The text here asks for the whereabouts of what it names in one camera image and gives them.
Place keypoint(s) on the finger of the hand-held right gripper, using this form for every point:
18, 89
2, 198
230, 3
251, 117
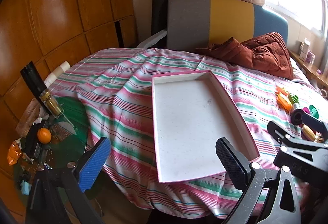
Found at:
278, 129
316, 122

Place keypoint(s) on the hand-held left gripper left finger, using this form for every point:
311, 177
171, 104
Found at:
94, 160

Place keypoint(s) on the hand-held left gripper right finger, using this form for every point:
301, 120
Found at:
230, 160

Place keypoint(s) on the tan perforated oval object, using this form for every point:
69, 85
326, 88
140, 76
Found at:
308, 131

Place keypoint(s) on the green spool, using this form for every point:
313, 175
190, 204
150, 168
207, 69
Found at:
314, 110

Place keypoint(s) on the black spool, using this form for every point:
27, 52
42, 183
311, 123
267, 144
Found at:
297, 117

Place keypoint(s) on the orange building blocks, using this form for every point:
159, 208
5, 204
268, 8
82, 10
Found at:
284, 101

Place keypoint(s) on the green plug-in device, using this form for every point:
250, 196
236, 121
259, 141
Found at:
294, 98

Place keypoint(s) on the yellow orange toy piece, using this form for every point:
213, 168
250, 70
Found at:
280, 90

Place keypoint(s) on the pink cardboard tray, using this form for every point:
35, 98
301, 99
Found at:
189, 124

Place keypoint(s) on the green glass side table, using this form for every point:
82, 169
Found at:
74, 116

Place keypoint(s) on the wooden bedside shelf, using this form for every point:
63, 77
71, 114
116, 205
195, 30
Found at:
311, 70

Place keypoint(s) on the white pillow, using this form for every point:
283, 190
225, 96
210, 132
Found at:
297, 70

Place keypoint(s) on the tangerine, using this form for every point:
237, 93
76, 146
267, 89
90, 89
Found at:
44, 135

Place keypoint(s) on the striped blanket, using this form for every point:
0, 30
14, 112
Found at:
123, 101

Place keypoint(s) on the black electronic device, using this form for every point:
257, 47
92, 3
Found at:
32, 140

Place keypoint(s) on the purple carton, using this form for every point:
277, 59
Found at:
311, 56

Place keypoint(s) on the gold glass bottle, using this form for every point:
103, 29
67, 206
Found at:
52, 105

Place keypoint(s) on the white carton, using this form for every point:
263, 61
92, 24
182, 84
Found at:
304, 51

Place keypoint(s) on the light blue plastic piece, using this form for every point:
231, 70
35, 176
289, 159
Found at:
25, 187

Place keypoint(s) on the rust brown quilt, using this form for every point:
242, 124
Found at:
266, 55

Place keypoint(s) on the orange plastic bag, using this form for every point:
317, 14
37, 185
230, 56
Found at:
14, 154

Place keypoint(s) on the brown cardboard box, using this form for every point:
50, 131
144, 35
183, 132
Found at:
25, 116

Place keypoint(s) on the white paper roll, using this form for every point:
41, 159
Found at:
50, 79
62, 67

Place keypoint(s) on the black tube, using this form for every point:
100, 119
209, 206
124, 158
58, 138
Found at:
32, 78

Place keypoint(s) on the white chair armrest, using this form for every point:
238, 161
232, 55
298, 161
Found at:
153, 39

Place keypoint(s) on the grey yellow blue headboard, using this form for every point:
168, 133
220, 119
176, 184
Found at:
189, 21

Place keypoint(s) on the wooden wardrobe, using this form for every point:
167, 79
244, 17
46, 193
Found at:
51, 8

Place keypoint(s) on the black rolled mat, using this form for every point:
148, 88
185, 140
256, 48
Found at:
159, 14

